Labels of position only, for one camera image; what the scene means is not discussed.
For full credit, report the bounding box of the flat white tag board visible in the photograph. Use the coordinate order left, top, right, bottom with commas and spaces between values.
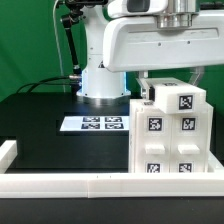
60, 116, 129, 132

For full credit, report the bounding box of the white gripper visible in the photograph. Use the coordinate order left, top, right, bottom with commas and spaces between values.
103, 10, 224, 100

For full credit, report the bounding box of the white hanging cable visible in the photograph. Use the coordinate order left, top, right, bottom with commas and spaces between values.
52, 0, 67, 94

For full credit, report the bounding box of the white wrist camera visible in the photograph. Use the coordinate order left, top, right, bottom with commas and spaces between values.
107, 0, 168, 18

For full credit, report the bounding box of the small white tagged box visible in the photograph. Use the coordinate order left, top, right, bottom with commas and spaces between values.
148, 77, 206, 114

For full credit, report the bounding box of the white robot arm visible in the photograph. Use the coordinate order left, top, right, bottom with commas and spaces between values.
78, 0, 224, 104

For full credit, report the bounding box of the white cabinet body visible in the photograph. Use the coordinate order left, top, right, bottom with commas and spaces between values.
128, 100, 213, 173

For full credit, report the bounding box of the black cable bundle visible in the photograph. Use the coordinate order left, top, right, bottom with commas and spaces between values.
15, 75, 83, 94

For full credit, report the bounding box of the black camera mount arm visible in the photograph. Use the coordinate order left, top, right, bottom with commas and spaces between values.
55, 0, 109, 72

